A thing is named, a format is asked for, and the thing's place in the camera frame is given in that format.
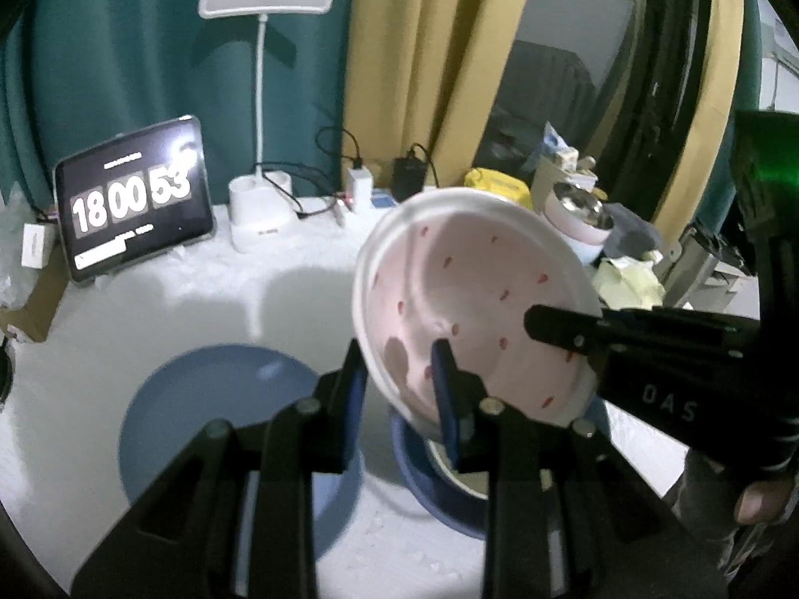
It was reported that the snack bag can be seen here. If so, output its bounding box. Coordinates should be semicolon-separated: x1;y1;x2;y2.
530;121;601;201

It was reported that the wide teal curtain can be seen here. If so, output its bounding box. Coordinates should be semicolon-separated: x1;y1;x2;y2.
0;0;360;213

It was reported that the pink bowl with red spots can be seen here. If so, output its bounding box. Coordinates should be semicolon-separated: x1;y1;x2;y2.
351;186;604;430

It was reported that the black adapter cable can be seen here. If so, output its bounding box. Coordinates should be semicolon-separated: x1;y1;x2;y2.
315;126;365;170

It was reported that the narrow yellow curtain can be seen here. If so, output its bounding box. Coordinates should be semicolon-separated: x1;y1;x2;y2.
649;0;745;244

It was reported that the small pink bowl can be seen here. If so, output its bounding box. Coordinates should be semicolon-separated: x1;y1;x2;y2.
542;180;616;245

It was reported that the person's right hand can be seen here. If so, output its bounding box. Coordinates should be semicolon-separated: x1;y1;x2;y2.
663;449;799;576

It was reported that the dark blue bowl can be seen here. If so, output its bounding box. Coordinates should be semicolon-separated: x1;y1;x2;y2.
390;398;613;541

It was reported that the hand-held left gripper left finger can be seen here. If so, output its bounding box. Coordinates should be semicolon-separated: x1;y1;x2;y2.
70;338;371;599

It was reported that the yellow packet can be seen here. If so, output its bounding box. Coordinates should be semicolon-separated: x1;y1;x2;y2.
463;166;533;211

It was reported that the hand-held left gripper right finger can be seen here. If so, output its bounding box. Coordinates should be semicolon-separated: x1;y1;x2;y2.
430;337;729;599

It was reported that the tablet with clock display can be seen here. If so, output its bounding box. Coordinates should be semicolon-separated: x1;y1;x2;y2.
52;113;217;286

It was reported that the white air conditioner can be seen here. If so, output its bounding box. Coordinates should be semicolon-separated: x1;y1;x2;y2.
773;15;799;76

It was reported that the white shelf unit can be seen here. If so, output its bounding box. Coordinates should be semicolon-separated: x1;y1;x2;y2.
704;261;761;314

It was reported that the yellow crumpled cloth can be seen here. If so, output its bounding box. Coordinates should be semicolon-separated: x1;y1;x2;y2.
589;255;666;310

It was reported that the white power adapter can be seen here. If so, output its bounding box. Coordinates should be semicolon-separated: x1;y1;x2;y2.
346;165;376;211

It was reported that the steel thermos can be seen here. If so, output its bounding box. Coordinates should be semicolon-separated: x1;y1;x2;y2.
652;224;741;301

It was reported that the small white box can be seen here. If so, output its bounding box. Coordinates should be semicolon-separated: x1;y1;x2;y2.
20;222;57;270

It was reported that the black lamp cable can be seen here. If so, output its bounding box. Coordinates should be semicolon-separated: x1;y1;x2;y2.
252;161;342;221

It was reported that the cardboard box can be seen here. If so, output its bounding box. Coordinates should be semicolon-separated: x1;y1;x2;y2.
0;242;71;345

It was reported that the steel bowl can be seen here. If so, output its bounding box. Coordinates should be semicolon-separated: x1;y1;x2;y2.
552;181;616;229

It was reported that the glass sliding door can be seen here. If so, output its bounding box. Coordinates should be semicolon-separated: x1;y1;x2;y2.
471;0;716;226

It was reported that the wide yellow curtain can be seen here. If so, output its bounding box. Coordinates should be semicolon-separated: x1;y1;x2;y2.
342;0;543;191

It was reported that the black charger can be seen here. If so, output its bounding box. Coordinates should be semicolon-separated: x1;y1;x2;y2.
391;157;429;201

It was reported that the cream bowl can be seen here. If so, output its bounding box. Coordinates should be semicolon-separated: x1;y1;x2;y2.
423;435;558;501

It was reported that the narrow teal curtain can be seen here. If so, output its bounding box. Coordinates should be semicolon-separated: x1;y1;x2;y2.
740;0;766;114

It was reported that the black round lid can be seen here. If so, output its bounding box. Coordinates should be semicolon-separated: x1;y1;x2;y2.
0;335;17;414

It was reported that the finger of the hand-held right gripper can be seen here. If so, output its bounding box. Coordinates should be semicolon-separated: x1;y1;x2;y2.
523;303;761;358

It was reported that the grey cloth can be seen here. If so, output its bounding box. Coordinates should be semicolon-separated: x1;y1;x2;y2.
602;202;663;261

